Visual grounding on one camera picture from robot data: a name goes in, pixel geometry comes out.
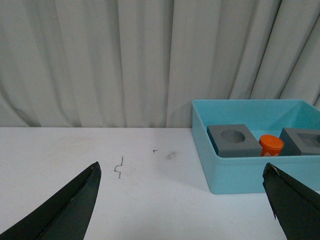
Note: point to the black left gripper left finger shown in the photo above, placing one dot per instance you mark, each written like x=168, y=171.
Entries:
x=64, y=216

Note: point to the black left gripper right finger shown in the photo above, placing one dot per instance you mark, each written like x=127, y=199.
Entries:
x=294, y=205

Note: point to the gray block with square recess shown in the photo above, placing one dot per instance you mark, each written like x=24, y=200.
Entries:
x=300, y=142

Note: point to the orange cylinder marked 4680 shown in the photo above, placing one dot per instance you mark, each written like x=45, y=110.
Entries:
x=271, y=145

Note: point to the gray block with round recess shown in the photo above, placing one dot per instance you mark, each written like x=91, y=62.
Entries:
x=233, y=141

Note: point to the light blue plastic box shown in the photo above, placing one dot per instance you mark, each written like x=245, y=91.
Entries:
x=238, y=175

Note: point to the white pleated curtain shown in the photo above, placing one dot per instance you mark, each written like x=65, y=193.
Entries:
x=141, y=63

